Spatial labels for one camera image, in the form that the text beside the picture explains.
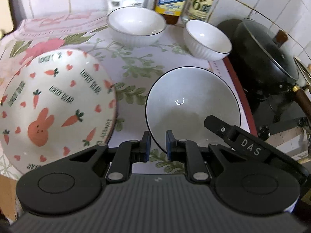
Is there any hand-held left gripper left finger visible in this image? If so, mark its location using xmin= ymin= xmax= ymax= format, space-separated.
xmin=69 ymin=130 xmax=151 ymax=184

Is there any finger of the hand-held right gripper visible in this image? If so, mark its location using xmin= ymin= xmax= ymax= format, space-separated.
xmin=204 ymin=115 xmax=235 ymax=139

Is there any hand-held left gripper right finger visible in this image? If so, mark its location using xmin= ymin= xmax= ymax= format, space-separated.
xmin=166 ymin=130 xmax=246 ymax=184

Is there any white ribbed bowl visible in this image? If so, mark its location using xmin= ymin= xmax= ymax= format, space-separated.
xmin=107 ymin=6 xmax=167 ymax=47
xmin=145 ymin=66 xmax=241 ymax=156
xmin=183 ymin=20 xmax=233 ymax=61

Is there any rabbit and carrot print plate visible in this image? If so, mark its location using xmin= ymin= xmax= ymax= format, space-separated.
xmin=0 ymin=49 xmax=119 ymax=176

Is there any black stove knob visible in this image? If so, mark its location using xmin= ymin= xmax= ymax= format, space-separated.
xmin=257 ymin=125 xmax=271 ymax=140

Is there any black gas stove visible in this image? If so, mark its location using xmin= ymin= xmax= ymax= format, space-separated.
xmin=243 ymin=87 xmax=311 ymax=152

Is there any black pot with glass lid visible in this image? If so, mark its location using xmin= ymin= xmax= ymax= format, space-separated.
xmin=217 ymin=19 xmax=311 ymax=125

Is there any floral tablecloth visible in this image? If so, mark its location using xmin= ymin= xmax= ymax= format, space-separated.
xmin=0 ymin=12 xmax=252 ymax=175

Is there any glass wok lid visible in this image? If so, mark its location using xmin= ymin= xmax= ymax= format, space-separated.
xmin=234 ymin=18 xmax=300 ymax=81

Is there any yellow cap vinegar bottle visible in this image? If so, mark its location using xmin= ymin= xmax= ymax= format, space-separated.
xmin=181 ymin=0 xmax=221 ymax=25

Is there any cream cutting board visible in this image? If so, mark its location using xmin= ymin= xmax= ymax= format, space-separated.
xmin=0 ymin=0 xmax=25 ymax=38

